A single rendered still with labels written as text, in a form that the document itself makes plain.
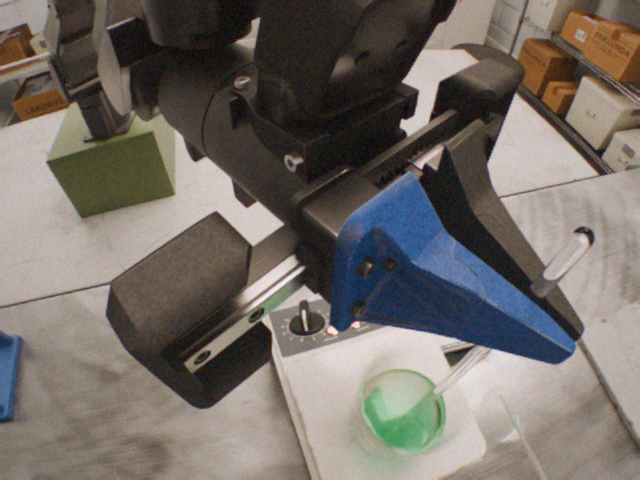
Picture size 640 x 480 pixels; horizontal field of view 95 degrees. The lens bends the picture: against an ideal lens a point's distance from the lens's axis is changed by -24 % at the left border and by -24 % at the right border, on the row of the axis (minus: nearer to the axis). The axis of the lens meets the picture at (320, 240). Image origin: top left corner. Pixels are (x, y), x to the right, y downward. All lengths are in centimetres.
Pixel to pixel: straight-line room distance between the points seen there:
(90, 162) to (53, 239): 14
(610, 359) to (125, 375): 53
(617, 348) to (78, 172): 69
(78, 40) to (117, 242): 25
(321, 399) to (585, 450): 29
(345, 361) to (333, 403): 3
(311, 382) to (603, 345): 35
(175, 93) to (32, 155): 63
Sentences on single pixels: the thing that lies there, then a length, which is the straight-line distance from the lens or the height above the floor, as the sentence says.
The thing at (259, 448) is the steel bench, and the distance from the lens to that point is 36.
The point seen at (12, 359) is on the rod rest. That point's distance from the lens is 50.
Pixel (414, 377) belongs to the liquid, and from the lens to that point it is 25.
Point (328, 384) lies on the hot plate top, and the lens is 28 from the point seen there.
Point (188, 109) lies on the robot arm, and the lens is 17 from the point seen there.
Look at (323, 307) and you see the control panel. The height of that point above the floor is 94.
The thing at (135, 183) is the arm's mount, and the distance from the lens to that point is 52.
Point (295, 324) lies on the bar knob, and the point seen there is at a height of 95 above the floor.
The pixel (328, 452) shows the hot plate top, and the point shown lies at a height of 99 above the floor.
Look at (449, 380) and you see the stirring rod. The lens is 19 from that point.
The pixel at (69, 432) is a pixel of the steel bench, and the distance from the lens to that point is 44.
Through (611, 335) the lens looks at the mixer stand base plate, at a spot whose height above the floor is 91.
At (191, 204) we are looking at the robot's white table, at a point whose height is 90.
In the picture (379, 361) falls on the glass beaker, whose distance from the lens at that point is 21.
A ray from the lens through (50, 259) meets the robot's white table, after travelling 56.
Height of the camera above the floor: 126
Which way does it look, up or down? 52 degrees down
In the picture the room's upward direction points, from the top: 1 degrees clockwise
